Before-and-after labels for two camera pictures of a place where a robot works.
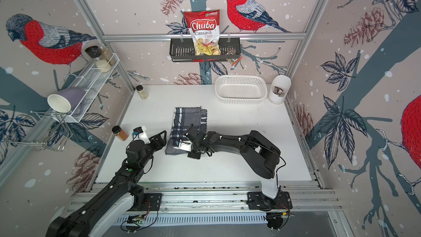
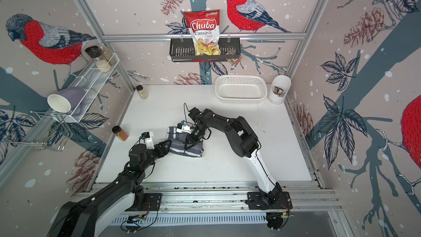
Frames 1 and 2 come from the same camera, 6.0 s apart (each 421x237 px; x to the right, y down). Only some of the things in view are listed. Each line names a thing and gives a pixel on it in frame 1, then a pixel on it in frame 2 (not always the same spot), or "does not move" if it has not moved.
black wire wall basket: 182,50 does not move
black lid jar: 94,51 does not move
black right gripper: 193,156 -> 192,142
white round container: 280,85 does not move
